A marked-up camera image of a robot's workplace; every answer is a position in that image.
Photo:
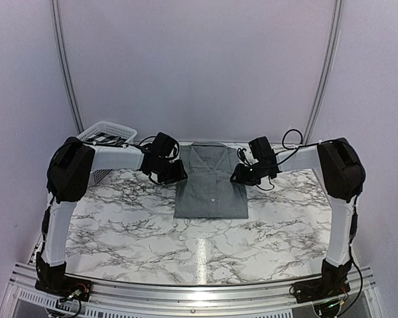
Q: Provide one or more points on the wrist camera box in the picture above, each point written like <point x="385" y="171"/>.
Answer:
<point x="164" y="146"/>
<point x="261" y="151"/>

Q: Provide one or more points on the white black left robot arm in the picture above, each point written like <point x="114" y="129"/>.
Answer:
<point x="68" y="178"/>

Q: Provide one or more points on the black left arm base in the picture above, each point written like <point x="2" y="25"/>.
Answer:
<point x="55" y="281"/>

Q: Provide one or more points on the aluminium corner post right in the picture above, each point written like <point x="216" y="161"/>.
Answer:
<point x="329" y="58"/>

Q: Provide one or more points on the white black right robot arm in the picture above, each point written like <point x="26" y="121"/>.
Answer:
<point x="343" y="176"/>

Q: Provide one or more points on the white plastic laundry basket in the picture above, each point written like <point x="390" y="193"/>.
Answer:
<point x="106" y="132"/>

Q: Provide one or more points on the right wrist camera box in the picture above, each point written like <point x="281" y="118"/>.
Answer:
<point x="261" y="151"/>

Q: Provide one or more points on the grey long sleeve shirt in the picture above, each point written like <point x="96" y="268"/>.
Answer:
<point x="208" y="193"/>

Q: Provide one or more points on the aluminium corner post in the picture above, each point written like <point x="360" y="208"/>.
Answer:
<point x="56" y="17"/>
<point x="329" y="58"/>

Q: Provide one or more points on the black white plaid shirt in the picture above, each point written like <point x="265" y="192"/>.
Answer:
<point x="106" y="138"/>

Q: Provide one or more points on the aluminium front rail frame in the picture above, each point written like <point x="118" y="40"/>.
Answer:
<point x="122" y="299"/>

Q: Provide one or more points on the aluminium corner post left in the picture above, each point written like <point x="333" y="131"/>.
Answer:
<point x="56" y="17"/>

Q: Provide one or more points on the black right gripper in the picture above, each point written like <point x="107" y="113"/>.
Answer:
<point x="240" y="177"/>

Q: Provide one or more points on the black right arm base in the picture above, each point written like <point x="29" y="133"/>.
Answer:
<point x="333" y="282"/>

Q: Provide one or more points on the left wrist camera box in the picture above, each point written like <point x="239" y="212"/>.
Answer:
<point x="164" y="146"/>

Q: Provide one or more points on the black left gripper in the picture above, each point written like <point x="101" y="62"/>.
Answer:
<point x="178" y="175"/>

